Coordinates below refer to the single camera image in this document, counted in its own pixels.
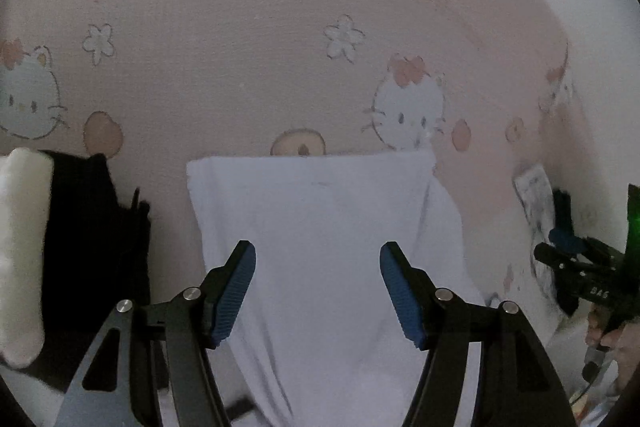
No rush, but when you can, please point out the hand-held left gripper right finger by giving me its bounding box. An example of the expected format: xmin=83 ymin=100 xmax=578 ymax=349
xmin=380 ymin=242 xmax=576 ymax=427

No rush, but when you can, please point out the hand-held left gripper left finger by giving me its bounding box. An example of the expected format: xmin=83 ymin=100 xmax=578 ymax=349
xmin=54 ymin=241 xmax=257 ymax=427

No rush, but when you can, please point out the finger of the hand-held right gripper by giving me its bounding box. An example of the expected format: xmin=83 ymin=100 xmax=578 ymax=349
xmin=534 ymin=243 xmax=596 ymax=283
xmin=548 ymin=228 xmax=618 ymax=260

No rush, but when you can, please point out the white garment with black trim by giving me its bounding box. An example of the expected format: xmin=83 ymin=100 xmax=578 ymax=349
xmin=186 ymin=149 xmax=498 ymax=427

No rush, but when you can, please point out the person's right hand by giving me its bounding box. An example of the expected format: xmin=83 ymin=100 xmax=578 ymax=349
xmin=589 ymin=307 xmax=631 ymax=353

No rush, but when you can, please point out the narrow black folded garment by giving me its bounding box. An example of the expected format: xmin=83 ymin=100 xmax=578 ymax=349
xmin=550 ymin=189 xmax=581 ymax=315

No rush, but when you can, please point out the grey patterned white folded cloth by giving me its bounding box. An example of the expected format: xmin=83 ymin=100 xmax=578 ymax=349
xmin=514 ymin=164 xmax=563 ymax=308

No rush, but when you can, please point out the large black folded garment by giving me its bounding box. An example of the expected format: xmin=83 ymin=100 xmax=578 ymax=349
xmin=37 ymin=149 xmax=153 ymax=395

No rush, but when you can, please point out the thick white folded cloth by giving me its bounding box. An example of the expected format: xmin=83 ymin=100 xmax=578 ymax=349
xmin=0 ymin=148 xmax=55 ymax=368

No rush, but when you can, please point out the cartoon cat printed bed sheet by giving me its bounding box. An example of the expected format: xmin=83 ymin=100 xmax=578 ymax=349
xmin=0 ymin=0 xmax=616 ymax=427

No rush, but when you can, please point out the thin black cable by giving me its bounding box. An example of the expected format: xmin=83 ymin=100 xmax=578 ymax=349
xmin=570 ymin=347 xmax=608 ymax=408

